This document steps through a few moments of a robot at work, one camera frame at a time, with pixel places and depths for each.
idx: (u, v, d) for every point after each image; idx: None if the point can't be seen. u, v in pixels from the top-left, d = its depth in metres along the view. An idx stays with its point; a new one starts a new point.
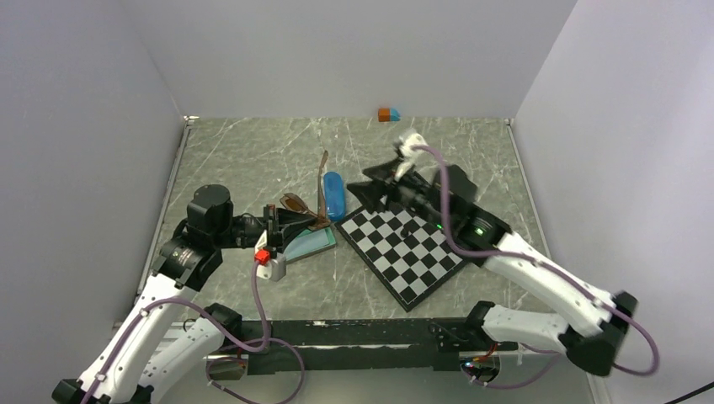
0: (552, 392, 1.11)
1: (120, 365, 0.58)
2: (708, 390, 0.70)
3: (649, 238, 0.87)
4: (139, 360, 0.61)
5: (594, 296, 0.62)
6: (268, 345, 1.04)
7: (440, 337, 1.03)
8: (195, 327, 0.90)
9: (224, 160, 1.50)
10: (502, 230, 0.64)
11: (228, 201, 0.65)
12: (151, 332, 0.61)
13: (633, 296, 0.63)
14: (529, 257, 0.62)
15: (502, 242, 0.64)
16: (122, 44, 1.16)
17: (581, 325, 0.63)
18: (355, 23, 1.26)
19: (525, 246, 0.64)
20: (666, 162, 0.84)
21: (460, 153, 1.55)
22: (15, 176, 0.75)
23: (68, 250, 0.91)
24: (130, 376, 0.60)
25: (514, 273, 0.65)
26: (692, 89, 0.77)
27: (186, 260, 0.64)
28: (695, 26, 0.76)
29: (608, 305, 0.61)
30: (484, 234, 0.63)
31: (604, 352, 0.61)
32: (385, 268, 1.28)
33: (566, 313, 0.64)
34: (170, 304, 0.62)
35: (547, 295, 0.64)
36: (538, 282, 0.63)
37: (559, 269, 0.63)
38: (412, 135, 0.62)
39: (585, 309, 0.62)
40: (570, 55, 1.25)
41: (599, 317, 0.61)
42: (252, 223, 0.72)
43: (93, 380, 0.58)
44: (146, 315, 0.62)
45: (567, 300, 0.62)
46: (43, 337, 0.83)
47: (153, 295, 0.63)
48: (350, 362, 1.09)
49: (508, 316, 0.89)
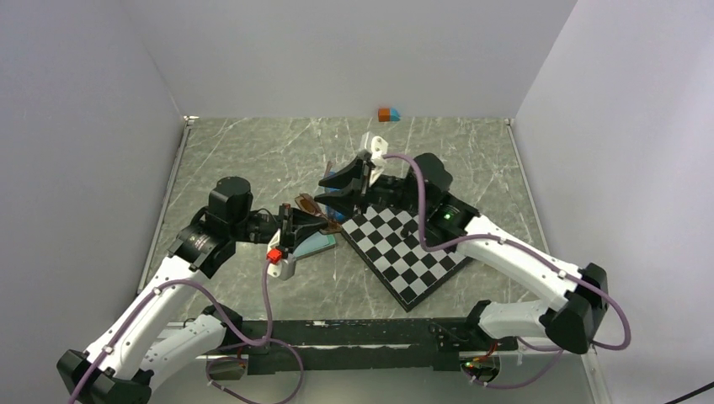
0: (552, 393, 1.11)
1: (128, 339, 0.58)
2: (708, 390, 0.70)
3: (648, 238, 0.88)
4: (146, 337, 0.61)
5: (557, 268, 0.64)
6: (268, 345, 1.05)
7: (440, 337, 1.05)
8: (196, 322, 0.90)
9: (224, 160, 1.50)
10: (471, 215, 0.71)
11: (248, 193, 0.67)
12: (161, 310, 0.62)
13: (601, 268, 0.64)
14: (494, 236, 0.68)
15: (470, 225, 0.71)
16: (121, 44, 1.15)
17: (551, 300, 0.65)
18: (355, 24, 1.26)
19: (492, 228, 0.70)
20: (666, 161, 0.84)
21: (460, 153, 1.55)
22: (14, 177, 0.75)
23: (68, 250, 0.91)
24: (135, 352, 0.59)
25: (485, 254, 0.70)
26: (692, 87, 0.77)
27: (202, 245, 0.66)
28: (695, 25, 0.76)
29: (572, 275, 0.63)
30: (453, 218, 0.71)
31: (574, 325, 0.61)
32: (385, 268, 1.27)
33: (538, 289, 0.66)
34: (183, 285, 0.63)
35: (517, 273, 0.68)
36: (505, 258, 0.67)
37: (524, 246, 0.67)
38: (374, 143, 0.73)
39: (551, 281, 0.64)
40: (570, 55, 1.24)
41: (566, 289, 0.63)
42: (268, 220, 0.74)
43: (100, 352, 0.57)
44: (159, 293, 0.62)
45: (534, 273, 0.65)
46: (43, 337, 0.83)
47: (167, 274, 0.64)
48: (351, 362, 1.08)
49: (499, 310, 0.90)
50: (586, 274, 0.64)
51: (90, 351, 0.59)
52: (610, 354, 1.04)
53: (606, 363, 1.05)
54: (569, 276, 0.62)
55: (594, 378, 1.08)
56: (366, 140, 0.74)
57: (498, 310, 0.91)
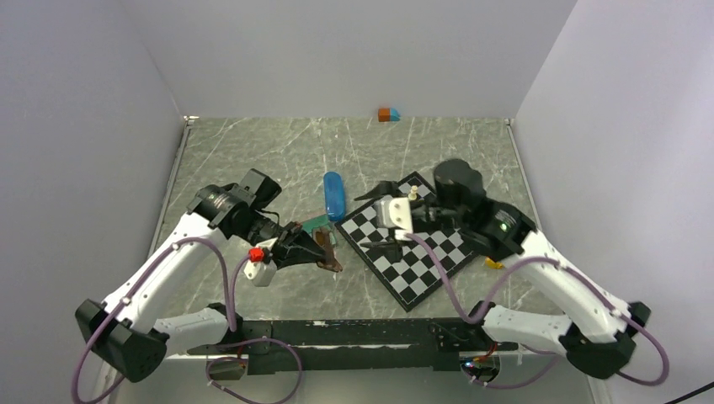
0: (552, 393, 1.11)
1: (146, 292, 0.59)
2: (709, 390, 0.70)
3: (648, 237, 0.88)
4: (162, 294, 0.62)
5: (612, 305, 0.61)
6: (268, 345, 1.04)
7: (440, 337, 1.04)
8: (205, 312, 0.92)
9: (224, 160, 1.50)
10: (525, 226, 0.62)
11: (276, 186, 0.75)
12: (178, 266, 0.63)
13: (646, 306, 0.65)
14: (553, 260, 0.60)
15: (525, 240, 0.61)
16: (121, 44, 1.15)
17: (593, 332, 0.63)
18: (355, 25, 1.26)
19: (548, 248, 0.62)
20: (666, 161, 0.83)
21: (460, 153, 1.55)
22: (15, 178, 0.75)
23: (68, 250, 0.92)
24: (152, 306, 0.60)
25: (534, 273, 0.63)
26: (692, 87, 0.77)
27: (221, 204, 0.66)
28: (695, 25, 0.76)
29: (626, 316, 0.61)
30: (508, 229, 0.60)
31: (610, 360, 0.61)
32: (385, 268, 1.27)
33: (579, 319, 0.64)
34: (200, 243, 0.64)
35: (562, 299, 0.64)
36: (560, 286, 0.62)
37: (583, 276, 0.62)
38: (389, 211, 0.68)
39: (604, 318, 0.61)
40: (570, 55, 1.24)
41: (616, 328, 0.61)
42: (272, 225, 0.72)
43: (118, 303, 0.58)
44: (178, 248, 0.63)
45: (587, 307, 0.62)
46: (44, 337, 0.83)
47: (184, 231, 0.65)
48: (351, 363, 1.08)
49: (508, 317, 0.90)
50: (636, 316, 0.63)
51: (107, 301, 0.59)
52: None
53: None
54: (622, 318, 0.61)
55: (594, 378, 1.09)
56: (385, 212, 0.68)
57: (505, 315, 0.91)
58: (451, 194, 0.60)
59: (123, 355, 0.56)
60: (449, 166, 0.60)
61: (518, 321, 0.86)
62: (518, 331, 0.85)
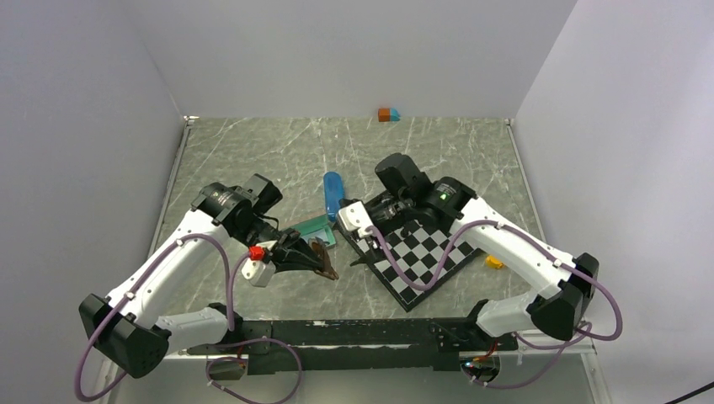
0: (552, 393, 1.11)
1: (151, 287, 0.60)
2: (709, 390, 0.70)
3: (647, 238, 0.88)
4: (166, 289, 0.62)
5: (552, 256, 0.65)
6: (268, 345, 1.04)
7: (440, 337, 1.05)
8: (207, 310, 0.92)
9: (224, 160, 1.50)
10: (466, 195, 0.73)
11: (278, 192, 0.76)
12: (182, 262, 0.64)
13: (594, 257, 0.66)
14: (491, 220, 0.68)
15: (466, 205, 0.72)
16: (121, 44, 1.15)
17: (542, 286, 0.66)
18: (355, 25, 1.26)
19: (488, 213, 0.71)
20: (666, 160, 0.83)
21: (460, 153, 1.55)
22: (14, 178, 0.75)
23: (68, 249, 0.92)
24: (156, 301, 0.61)
25: (477, 236, 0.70)
26: (692, 87, 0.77)
27: (225, 202, 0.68)
28: (695, 25, 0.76)
29: (567, 264, 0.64)
30: (448, 198, 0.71)
31: (564, 314, 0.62)
32: (385, 268, 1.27)
33: (530, 277, 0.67)
34: (204, 240, 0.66)
35: (508, 258, 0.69)
36: (500, 243, 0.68)
37: (520, 231, 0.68)
38: (344, 215, 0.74)
39: (546, 268, 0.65)
40: (570, 54, 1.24)
41: (558, 278, 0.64)
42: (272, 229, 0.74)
43: (122, 298, 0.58)
44: (182, 244, 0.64)
45: (529, 261, 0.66)
46: (44, 338, 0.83)
47: (189, 227, 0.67)
48: (351, 361, 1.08)
49: (492, 306, 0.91)
50: (581, 264, 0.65)
51: (111, 297, 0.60)
52: (610, 354, 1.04)
53: (607, 363, 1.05)
54: (563, 266, 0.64)
55: (594, 378, 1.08)
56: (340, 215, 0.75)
57: (492, 308, 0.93)
58: (392, 180, 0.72)
59: (127, 349, 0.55)
60: (386, 160, 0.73)
61: (498, 308, 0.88)
62: (501, 316, 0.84)
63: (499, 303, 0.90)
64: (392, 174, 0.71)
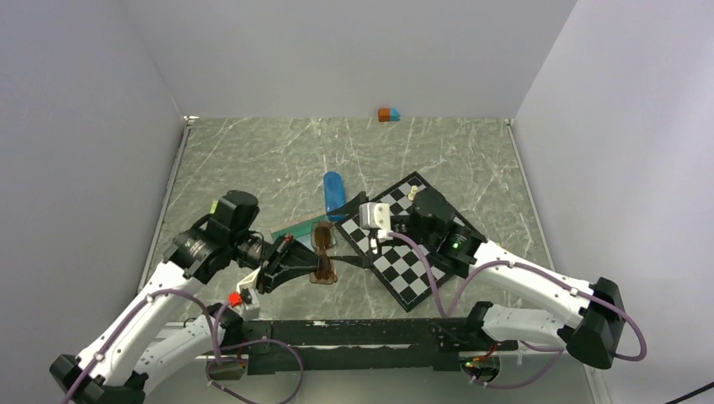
0: (552, 392, 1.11)
1: (119, 347, 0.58)
2: (708, 390, 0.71)
3: (647, 238, 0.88)
4: (138, 346, 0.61)
5: (569, 286, 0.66)
6: (268, 345, 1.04)
7: (440, 337, 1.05)
8: (197, 323, 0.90)
9: (224, 160, 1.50)
10: (477, 241, 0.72)
11: (253, 206, 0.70)
12: (153, 317, 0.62)
13: (611, 281, 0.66)
14: (503, 260, 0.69)
15: (477, 251, 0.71)
16: (120, 43, 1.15)
17: (567, 316, 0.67)
18: (355, 24, 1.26)
19: (501, 252, 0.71)
20: (667, 161, 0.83)
21: (460, 153, 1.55)
22: (14, 176, 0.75)
23: (68, 249, 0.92)
24: (128, 358, 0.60)
25: (494, 277, 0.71)
26: (692, 87, 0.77)
27: (197, 252, 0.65)
28: (695, 26, 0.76)
29: (583, 292, 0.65)
30: (460, 246, 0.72)
31: (594, 342, 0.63)
32: (385, 268, 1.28)
33: (552, 309, 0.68)
34: (175, 295, 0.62)
35: (527, 293, 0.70)
36: (516, 281, 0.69)
37: (533, 266, 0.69)
38: (369, 214, 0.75)
39: (564, 300, 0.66)
40: (570, 54, 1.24)
41: (579, 305, 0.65)
42: (258, 250, 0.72)
43: (92, 358, 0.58)
44: (151, 300, 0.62)
45: (547, 294, 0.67)
46: (43, 340, 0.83)
47: (161, 281, 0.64)
48: (352, 361, 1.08)
49: (507, 316, 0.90)
50: (598, 290, 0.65)
51: (82, 354, 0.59)
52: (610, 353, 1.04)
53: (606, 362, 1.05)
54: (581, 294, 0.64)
55: (594, 378, 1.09)
56: (368, 212, 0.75)
57: (503, 315, 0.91)
58: (425, 225, 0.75)
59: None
60: (424, 199, 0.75)
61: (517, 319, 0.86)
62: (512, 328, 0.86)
63: (516, 313, 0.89)
64: (433, 221, 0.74)
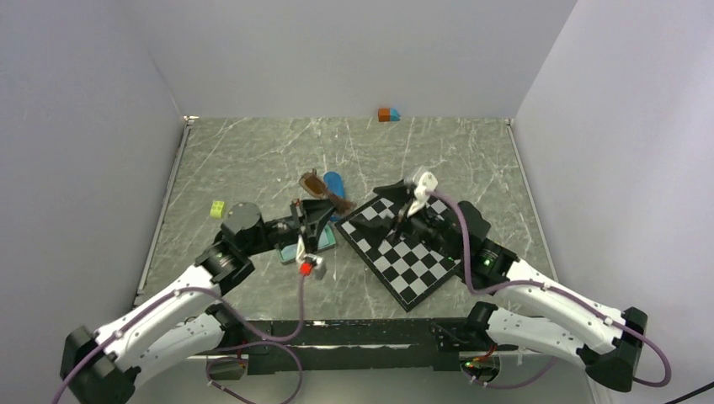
0: (552, 392, 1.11)
1: (139, 331, 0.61)
2: (709, 390, 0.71)
3: (647, 238, 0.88)
4: (151, 335, 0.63)
5: (604, 315, 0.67)
6: (267, 346, 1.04)
7: (440, 337, 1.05)
8: (196, 321, 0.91)
9: (224, 160, 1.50)
10: (509, 257, 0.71)
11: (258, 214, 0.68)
12: (176, 311, 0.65)
13: (642, 311, 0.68)
14: (537, 284, 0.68)
15: (511, 271, 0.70)
16: (121, 43, 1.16)
17: (595, 343, 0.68)
18: (355, 23, 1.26)
19: (534, 273, 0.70)
20: (668, 160, 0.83)
21: (460, 153, 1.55)
22: (15, 175, 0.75)
23: (68, 248, 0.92)
24: (141, 343, 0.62)
25: (524, 298, 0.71)
26: (692, 87, 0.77)
27: (223, 266, 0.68)
28: (695, 25, 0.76)
29: (619, 322, 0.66)
30: (492, 263, 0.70)
31: (622, 369, 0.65)
32: (385, 268, 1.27)
33: (581, 334, 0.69)
34: (200, 294, 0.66)
35: (557, 317, 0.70)
36: (550, 305, 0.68)
37: (567, 292, 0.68)
38: (421, 175, 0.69)
39: (598, 327, 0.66)
40: (570, 54, 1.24)
41: (613, 335, 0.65)
42: (283, 226, 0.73)
43: (110, 334, 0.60)
44: (179, 295, 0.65)
45: (580, 321, 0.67)
46: (43, 338, 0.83)
47: (188, 279, 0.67)
48: (353, 362, 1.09)
49: (516, 322, 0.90)
50: (631, 320, 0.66)
51: (100, 330, 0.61)
52: None
53: None
54: (616, 324, 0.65)
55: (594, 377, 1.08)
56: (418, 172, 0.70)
57: (511, 320, 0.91)
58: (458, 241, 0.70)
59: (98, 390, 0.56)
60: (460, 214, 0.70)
61: (529, 329, 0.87)
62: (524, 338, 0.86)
63: (525, 321, 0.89)
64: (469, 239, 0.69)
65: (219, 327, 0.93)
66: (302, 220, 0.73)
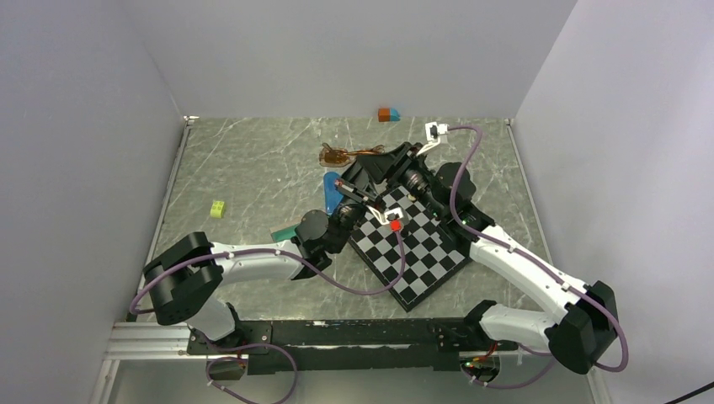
0: (552, 392, 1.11)
1: (242, 263, 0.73)
2: (709, 391, 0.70)
3: (646, 239, 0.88)
4: (240, 271, 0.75)
5: (561, 280, 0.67)
6: (266, 348, 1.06)
7: (440, 337, 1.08)
8: (223, 304, 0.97)
9: (224, 160, 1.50)
10: (486, 223, 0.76)
11: (317, 212, 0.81)
12: (267, 263, 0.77)
13: (608, 287, 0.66)
14: (503, 243, 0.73)
15: (486, 231, 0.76)
16: (120, 43, 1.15)
17: (554, 310, 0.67)
18: (355, 24, 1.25)
19: (505, 237, 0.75)
20: (666, 162, 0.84)
21: (460, 153, 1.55)
22: (14, 176, 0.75)
23: (69, 249, 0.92)
24: (233, 272, 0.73)
25: (493, 260, 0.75)
26: (691, 90, 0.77)
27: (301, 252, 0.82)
28: (695, 29, 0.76)
29: (575, 289, 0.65)
30: (470, 225, 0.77)
31: (573, 337, 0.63)
32: (385, 268, 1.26)
33: (542, 301, 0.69)
34: (290, 263, 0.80)
35: (521, 280, 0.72)
36: (509, 264, 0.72)
37: (530, 255, 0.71)
38: (440, 128, 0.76)
39: (553, 292, 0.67)
40: (570, 54, 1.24)
41: (566, 300, 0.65)
42: (346, 208, 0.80)
43: (223, 252, 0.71)
44: (279, 254, 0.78)
45: (538, 284, 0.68)
46: (44, 337, 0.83)
47: (284, 246, 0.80)
48: (351, 362, 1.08)
49: (504, 315, 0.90)
50: (592, 291, 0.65)
51: (213, 244, 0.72)
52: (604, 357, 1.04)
53: None
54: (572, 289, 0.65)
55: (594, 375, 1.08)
56: (433, 130, 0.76)
57: (502, 311, 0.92)
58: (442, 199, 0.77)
59: (193, 291, 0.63)
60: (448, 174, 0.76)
61: (514, 318, 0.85)
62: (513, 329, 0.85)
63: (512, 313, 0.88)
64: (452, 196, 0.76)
65: (231, 324, 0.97)
66: (357, 194, 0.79)
